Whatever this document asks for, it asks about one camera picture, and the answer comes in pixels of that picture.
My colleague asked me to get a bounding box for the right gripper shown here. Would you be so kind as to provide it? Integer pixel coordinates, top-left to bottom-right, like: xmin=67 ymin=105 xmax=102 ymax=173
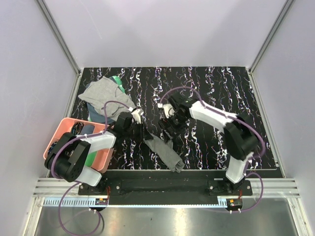
xmin=157 ymin=113 xmax=189 ymax=144

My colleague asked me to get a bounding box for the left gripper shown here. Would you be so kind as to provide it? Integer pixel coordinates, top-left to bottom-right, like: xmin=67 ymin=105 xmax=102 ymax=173
xmin=124 ymin=121 xmax=153 ymax=142

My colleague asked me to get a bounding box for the dark grey napkin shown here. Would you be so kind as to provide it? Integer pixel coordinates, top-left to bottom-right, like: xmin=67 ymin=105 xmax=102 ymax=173
xmin=144 ymin=135 xmax=185 ymax=173

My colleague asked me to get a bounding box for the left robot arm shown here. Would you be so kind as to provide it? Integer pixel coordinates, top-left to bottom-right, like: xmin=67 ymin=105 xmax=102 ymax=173
xmin=43 ymin=109 xmax=152 ymax=195

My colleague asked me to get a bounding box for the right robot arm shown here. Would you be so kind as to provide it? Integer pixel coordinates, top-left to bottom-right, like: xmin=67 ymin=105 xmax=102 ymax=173
xmin=157 ymin=88 xmax=266 ymax=195

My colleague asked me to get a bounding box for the pink divided tray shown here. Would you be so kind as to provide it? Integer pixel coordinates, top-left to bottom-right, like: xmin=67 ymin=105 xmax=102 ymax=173
xmin=43 ymin=118 xmax=114 ymax=173

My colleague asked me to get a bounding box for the dark blue cloth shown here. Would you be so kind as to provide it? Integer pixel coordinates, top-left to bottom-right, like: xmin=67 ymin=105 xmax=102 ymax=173
xmin=87 ymin=103 xmax=105 ymax=124

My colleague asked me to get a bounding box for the green oval object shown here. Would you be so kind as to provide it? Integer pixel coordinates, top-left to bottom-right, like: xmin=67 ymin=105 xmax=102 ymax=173
xmin=85 ymin=151 xmax=97 ymax=167

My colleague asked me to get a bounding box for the green packet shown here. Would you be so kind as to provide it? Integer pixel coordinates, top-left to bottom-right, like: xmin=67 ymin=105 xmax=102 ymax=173
xmin=109 ymin=75 xmax=138 ymax=118

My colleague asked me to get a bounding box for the light grey cloth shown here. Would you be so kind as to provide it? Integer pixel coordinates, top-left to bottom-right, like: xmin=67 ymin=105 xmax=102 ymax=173
xmin=78 ymin=77 xmax=136 ymax=117

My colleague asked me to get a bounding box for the black blue patterned object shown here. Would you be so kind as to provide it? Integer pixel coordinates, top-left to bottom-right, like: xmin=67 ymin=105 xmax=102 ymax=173
xmin=70 ymin=122 xmax=84 ymax=135

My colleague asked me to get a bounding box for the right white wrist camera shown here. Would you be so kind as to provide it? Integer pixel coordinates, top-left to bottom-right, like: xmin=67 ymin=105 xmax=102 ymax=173
xmin=157 ymin=103 xmax=175 ymax=118

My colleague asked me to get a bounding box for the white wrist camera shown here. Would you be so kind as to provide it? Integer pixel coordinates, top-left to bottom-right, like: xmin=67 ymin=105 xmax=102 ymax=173
xmin=157 ymin=103 xmax=175 ymax=118
xmin=129 ymin=107 xmax=144 ymax=124

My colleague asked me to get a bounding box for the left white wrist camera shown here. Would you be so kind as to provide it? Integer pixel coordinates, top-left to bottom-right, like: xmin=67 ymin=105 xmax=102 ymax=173
xmin=129 ymin=107 xmax=144 ymax=124

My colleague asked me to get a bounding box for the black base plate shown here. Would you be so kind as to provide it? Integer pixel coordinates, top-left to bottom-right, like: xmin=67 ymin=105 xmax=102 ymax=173
xmin=78 ymin=170 xmax=252 ymax=206

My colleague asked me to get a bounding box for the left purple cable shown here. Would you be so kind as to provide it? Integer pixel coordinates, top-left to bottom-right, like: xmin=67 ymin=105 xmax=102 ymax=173
xmin=50 ymin=100 xmax=133 ymax=236

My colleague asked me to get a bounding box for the purple cable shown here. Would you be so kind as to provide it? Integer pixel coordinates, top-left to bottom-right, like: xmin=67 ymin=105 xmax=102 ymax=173
xmin=157 ymin=86 xmax=267 ymax=213
xmin=50 ymin=100 xmax=133 ymax=236

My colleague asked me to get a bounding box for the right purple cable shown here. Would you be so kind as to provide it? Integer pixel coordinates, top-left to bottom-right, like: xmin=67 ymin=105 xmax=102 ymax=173
xmin=157 ymin=86 xmax=267 ymax=213

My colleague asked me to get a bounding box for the right aluminium frame post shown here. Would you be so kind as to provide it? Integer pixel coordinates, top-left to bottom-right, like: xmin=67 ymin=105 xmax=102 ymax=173
xmin=248 ymin=0 xmax=295 ymax=73

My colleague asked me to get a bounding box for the aluminium frame post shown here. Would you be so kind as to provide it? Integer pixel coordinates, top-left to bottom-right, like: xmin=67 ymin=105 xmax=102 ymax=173
xmin=35 ymin=0 xmax=81 ymax=75
xmin=248 ymin=0 xmax=295 ymax=73

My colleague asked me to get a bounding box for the left aluminium frame post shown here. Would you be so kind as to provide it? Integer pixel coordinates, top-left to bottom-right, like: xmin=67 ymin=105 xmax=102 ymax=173
xmin=35 ymin=0 xmax=81 ymax=75

